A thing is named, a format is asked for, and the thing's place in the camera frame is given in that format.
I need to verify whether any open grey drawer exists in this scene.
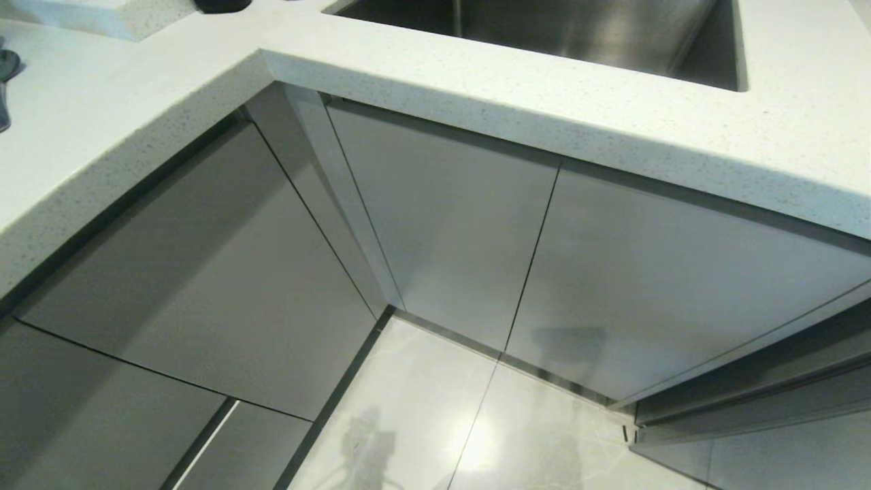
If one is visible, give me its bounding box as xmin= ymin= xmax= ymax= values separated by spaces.
xmin=610 ymin=280 xmax=871 ymax=448

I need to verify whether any grey corner cabinet panel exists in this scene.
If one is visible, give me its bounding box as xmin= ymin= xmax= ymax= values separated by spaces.
xmin=244 ymin=83 xmax=406 ymax=318

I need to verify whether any stainless steel sink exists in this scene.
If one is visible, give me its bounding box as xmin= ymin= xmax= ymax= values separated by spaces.
xmin=325 ymin=0 xmax=748 ymax=93

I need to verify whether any white speckled countertop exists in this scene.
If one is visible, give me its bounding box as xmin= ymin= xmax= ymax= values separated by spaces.
xmin=0 ymin=0 xmax=871 ymax=300

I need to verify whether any grey cabinet door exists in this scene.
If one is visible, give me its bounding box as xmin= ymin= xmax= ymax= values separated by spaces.
xmin=325 ymin=97 xmax=561 ymax=353
xmin=504 ymin=159 xmax=871 ymax=402

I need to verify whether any dark metal utensil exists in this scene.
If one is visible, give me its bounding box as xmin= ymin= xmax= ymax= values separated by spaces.
xmin=0 ymin=49 xmax=21 ymax=133

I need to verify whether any grey cabinet drawer front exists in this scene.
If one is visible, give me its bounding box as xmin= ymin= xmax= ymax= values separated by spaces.
xmin=176 ymin=400 xmax=314 ymax=490
xmin=15 ymin=121 xmax=378 ymax=422
xmin=0 ymin=318 xmax=228 ymax=490

